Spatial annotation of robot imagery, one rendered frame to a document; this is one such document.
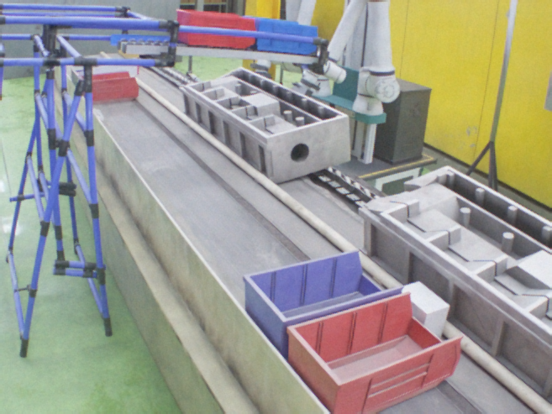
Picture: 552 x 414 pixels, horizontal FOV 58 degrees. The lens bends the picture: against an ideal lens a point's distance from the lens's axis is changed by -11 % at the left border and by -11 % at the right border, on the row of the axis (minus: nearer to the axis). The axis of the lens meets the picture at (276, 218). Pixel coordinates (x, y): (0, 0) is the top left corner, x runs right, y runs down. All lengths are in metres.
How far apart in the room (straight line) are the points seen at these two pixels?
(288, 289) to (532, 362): 0.61
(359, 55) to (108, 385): 2.57
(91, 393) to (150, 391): 0.24
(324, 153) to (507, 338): 1.18
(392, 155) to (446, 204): 2.12
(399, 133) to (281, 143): 1.76
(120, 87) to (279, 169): 1.47
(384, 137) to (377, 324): 2.63
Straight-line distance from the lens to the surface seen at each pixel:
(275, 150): 2.06
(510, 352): 1.32
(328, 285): 1.39
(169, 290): 1.77
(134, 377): 2.32
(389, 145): 3.76
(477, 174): 4.40
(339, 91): 3.75
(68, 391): 2.29
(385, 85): 3.17
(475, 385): 1.29
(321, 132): 2.14
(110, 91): 3.28
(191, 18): 2.19
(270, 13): 6.70
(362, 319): 1.21
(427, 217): 1.58
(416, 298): 1.34
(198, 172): 2.21
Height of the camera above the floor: 1.57
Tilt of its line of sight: 26 degrees down
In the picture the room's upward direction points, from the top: 4 degrees clockwise
